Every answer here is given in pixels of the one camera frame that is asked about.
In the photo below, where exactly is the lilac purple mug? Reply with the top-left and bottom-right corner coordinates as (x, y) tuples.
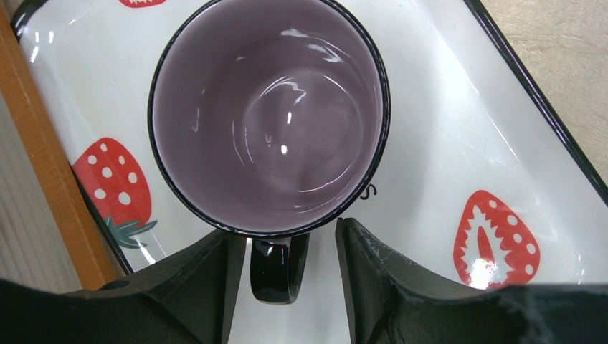
(148, 1), (391, 305)

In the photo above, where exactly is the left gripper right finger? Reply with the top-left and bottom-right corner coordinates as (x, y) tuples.
(336, 218), (607, 343)

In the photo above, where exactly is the white strawberry metal tray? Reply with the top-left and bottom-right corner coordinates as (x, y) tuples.
(10, 0), (608, 344)

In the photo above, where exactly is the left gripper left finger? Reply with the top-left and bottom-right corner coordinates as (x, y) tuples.
(1, 231), (246, 343)

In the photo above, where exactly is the wooden tiered shelf rack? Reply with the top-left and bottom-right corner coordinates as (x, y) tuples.
(1, 9), (117, 290)

